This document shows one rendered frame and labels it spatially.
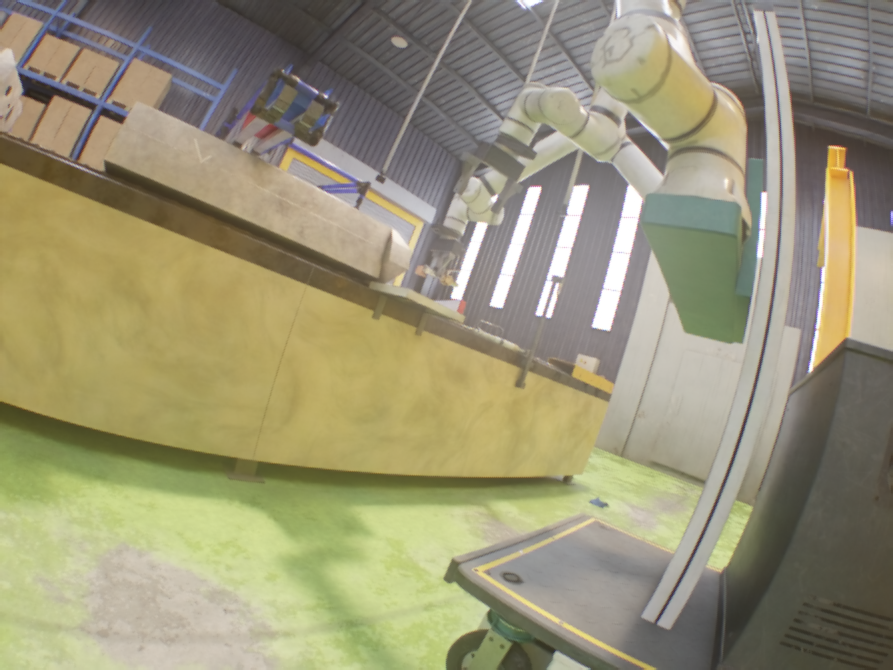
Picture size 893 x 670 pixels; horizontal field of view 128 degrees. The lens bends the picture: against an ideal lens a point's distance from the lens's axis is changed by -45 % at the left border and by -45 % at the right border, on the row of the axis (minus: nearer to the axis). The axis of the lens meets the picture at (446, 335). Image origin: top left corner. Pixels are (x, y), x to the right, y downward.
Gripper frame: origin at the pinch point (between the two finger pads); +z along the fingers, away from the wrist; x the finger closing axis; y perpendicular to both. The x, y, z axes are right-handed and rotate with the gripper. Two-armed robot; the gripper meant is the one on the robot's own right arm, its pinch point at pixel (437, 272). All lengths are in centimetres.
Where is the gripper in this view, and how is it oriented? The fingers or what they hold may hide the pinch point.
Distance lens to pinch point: 154.7
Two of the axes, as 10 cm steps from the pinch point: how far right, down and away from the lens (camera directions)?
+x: -6.7, -2.0, 7.2
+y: 6.7, 2.7, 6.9
